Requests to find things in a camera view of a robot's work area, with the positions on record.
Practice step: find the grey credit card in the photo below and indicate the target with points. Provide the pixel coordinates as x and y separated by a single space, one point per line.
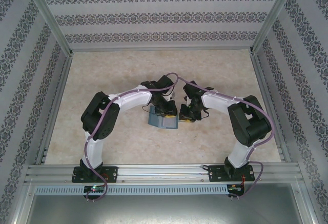
169 123

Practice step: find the blue card holder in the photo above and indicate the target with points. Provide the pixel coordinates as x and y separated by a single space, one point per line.
155 121

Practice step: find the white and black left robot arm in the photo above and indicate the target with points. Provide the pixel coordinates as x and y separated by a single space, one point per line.
133 99

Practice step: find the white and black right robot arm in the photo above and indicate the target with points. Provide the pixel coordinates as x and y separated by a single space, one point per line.
217 101

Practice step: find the grey metal front panel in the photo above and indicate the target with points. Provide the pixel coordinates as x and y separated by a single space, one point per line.
164 211

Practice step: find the aluminium rear rail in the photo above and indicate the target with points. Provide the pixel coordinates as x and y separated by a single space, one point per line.
161 49

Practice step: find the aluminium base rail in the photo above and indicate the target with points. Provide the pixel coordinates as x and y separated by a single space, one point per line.
164 172

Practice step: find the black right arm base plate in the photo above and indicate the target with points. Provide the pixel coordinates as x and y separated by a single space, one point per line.
214 174

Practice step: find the aluminium side rail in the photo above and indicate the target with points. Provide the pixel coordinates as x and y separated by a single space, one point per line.
55 106
270 106

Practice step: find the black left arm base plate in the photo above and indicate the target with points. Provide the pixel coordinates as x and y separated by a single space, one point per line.
112 174

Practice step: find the aluminium frame post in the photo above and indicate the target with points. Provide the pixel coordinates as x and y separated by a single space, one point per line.
274 16
48 16

